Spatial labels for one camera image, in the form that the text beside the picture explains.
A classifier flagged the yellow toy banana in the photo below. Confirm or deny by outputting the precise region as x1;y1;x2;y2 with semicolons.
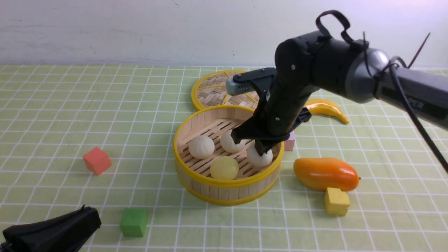
304;99;349;124

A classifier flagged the pink foam cube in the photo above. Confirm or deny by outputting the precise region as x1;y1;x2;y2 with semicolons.
284;131;295;152

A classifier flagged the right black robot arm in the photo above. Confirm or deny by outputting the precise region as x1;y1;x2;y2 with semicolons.
226;31;447;154

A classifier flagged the red foam cube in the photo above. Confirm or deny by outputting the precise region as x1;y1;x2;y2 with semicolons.
83;147;112;175

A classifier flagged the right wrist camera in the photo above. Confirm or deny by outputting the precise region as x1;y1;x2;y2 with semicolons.
225;68;277;97

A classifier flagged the green foam cube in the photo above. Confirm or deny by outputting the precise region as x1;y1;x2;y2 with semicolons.
120;208;148;237

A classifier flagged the yellow bun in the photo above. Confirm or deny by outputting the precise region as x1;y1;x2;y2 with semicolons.
210;156;239;180

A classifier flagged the green checkered tablecloth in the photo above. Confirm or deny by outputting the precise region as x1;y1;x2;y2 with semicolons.
0;64;447;252

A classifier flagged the bamboo steamer lid yellow rim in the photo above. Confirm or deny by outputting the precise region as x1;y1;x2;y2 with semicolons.
191;70;259;111

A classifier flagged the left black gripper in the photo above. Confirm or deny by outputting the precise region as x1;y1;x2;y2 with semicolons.
1;205;102;252

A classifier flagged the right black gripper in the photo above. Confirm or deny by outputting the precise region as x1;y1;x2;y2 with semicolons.
231;107;312;156

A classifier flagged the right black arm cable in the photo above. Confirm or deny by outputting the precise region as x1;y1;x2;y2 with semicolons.
315;10;448;174

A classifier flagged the white bun front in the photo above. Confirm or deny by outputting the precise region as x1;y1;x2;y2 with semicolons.
220;129;250;153

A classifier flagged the orange toy mango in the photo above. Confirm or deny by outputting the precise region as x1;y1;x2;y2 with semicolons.
293;157;361;191

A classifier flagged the bamboo steamer tray yellow rim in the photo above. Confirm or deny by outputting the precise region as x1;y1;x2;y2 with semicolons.
173;105;285;206

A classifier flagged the white bun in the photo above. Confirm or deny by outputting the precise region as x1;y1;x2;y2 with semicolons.
188;135;215;160
220;129;250;153
246;141;273;167

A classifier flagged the yellow foam cube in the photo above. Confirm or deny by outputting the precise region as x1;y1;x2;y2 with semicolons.
324;188;350;216

